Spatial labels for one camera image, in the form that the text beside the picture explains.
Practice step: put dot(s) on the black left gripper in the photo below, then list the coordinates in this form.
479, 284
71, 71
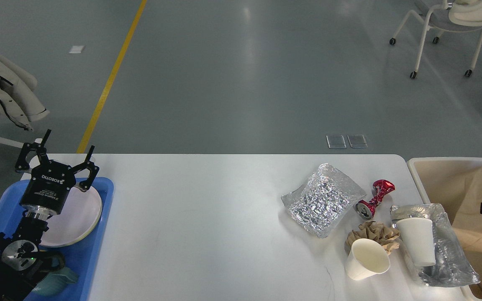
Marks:
48, 186

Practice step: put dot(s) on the brown paper bag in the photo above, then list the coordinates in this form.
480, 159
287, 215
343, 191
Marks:
475, 192

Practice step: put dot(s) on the pink plate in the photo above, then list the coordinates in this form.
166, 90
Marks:
81, 213

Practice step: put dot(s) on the clear plastic bag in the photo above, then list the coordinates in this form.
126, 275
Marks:
452, 269

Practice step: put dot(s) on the white paper cup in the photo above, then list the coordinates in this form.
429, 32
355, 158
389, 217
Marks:
366, 258
417, 235

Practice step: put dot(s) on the dark teal mug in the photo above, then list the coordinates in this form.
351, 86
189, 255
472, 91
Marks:
55, 282

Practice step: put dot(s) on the brown paper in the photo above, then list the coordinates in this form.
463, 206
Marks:
387, 237

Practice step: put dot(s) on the crushed red can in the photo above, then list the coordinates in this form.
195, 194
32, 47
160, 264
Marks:
381, 188

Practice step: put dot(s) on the silver foil bag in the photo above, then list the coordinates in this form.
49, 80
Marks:
319, 204

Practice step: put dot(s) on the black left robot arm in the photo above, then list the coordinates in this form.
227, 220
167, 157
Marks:
22, 264

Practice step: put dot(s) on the beige plastic bin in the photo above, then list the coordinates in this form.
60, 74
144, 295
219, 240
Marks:
425, 167

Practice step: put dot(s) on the blue plastic tray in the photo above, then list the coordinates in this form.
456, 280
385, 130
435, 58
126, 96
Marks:
81, 257

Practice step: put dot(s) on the white floor plate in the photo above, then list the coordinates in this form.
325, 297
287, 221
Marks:
76, 49

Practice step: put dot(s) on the grey floor socket cover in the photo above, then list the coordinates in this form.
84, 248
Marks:
357, 141
336, 142

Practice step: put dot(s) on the white chair on wheels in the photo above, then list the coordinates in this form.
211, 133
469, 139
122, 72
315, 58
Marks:
445, 16

